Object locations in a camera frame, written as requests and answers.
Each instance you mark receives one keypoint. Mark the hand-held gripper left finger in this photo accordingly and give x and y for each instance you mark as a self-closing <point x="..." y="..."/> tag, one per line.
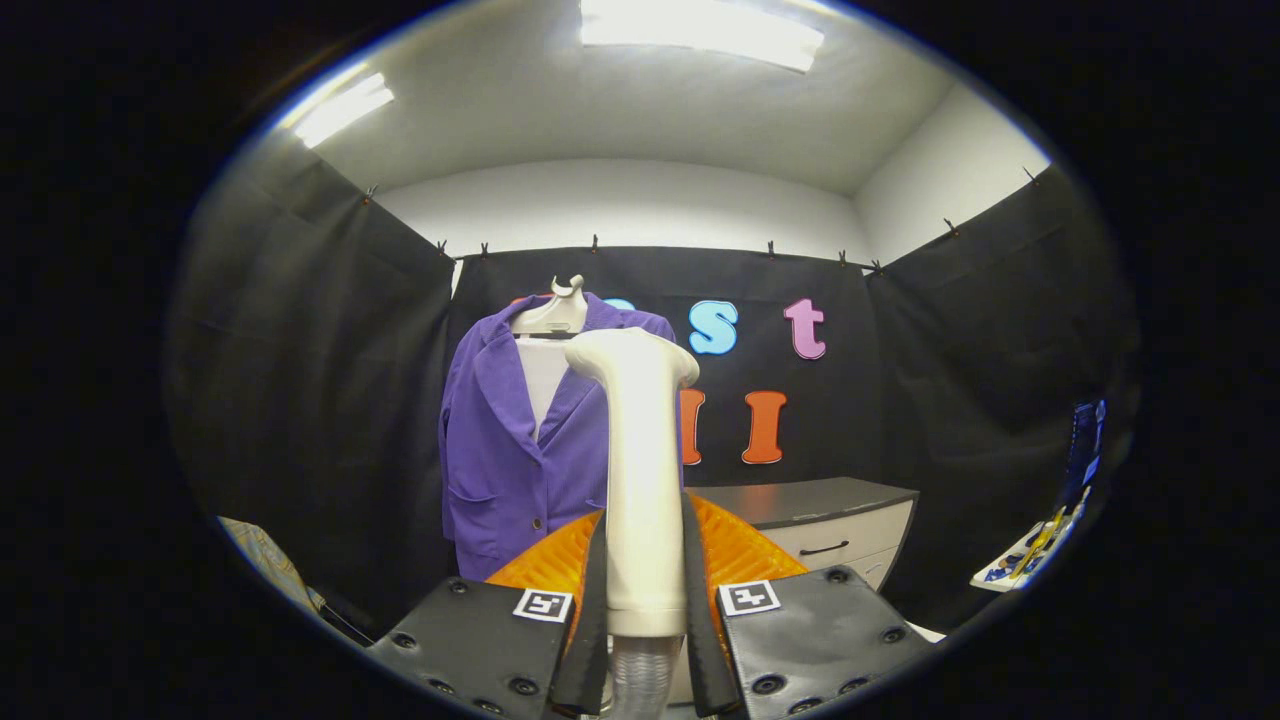
<point x="595" y="640"/>

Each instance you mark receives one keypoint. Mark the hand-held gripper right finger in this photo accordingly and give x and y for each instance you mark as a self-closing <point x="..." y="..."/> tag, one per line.
<point x="700" y="640"/>

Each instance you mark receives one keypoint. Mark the white garment steamer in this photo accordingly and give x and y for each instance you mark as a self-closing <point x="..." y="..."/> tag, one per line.
<point x="640" y="480"/>

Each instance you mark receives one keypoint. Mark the white garment stand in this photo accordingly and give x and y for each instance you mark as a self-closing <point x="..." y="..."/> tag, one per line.
<point x="542" y="380"/>

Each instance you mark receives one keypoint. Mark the grey-topped drawer cabinet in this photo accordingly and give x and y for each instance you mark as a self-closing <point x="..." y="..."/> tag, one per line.
<point x="830" y="495"/>

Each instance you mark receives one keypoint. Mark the white paper sheet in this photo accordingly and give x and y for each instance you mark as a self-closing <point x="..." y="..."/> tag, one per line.
<point x="925" y="632"/>

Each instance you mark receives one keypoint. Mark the cream plastic hanger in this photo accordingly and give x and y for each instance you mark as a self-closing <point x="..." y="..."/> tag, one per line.
<point x="560" y="315"/>

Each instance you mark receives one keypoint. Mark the white tray with colourful items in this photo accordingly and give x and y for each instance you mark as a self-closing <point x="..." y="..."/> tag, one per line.
<point x="1025" y="560"/>

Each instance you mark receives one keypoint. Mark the patterned cloth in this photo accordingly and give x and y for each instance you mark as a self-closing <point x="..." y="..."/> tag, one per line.
<point x="265" y="560"/>

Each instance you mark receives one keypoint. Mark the black backdrop cloth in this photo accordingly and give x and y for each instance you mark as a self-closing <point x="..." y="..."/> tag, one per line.
<point x="950" y="380"/>

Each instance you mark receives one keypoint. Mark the narrow ceiling light panel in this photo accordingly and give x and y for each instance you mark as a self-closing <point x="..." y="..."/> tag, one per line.
<point x="340" y="110"/>

